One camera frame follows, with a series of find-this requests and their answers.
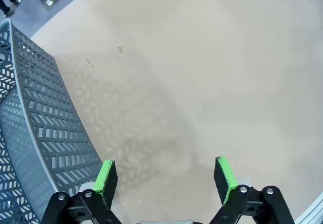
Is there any grey plastic lattice basket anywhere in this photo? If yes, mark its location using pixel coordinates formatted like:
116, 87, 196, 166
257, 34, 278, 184
0, 18, 104, 224

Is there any aluminium frame rail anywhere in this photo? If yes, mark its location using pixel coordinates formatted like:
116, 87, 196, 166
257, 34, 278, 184
294, 191, 323, 224

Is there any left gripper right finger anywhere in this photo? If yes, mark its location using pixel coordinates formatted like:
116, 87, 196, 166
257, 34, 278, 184
208, 155, 295, 224

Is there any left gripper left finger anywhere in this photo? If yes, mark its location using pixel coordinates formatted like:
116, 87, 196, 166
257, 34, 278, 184
41, 159, 122, 224

